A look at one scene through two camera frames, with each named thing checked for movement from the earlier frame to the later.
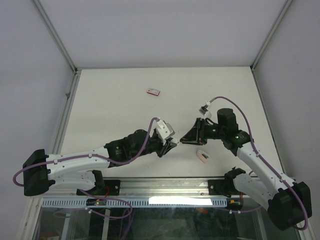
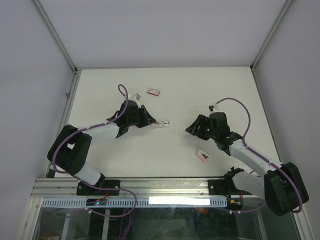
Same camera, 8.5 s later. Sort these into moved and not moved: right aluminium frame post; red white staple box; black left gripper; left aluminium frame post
Moved: black left gripper
Not moved: red white staple box; right aluminium frame post; left aluminium frame post
